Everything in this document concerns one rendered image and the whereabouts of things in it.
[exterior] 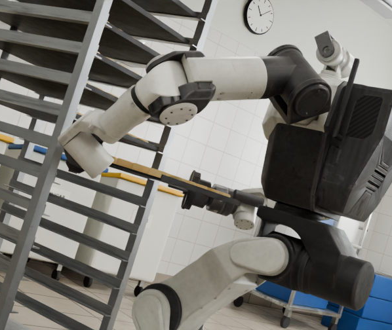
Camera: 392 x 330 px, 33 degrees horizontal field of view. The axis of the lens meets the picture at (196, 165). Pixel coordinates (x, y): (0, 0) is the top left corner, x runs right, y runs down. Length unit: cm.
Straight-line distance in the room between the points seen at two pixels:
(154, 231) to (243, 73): 317
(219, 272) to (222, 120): 395
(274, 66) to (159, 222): 315
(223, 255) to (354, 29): 517
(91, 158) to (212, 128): 403
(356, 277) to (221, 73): 53
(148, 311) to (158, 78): 63
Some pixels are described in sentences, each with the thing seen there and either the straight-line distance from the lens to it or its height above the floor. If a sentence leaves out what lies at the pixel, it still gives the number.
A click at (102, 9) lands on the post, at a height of 116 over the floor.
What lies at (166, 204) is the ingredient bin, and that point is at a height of 66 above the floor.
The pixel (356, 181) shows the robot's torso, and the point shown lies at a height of 89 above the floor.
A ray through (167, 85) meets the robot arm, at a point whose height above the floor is 95.
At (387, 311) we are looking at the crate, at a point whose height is 31.
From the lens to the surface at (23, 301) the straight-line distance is 242.
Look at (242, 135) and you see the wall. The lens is 567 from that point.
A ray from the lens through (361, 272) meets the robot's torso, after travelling 150.
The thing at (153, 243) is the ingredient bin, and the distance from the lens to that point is 447.
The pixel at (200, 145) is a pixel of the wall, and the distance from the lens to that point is 540.
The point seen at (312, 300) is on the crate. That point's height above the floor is 25.
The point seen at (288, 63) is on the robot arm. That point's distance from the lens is 141.
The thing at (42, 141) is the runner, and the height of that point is 78.
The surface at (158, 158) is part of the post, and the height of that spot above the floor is 84.
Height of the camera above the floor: 75
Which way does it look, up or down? 3 degrees up
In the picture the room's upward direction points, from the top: 18 degrees clockwise
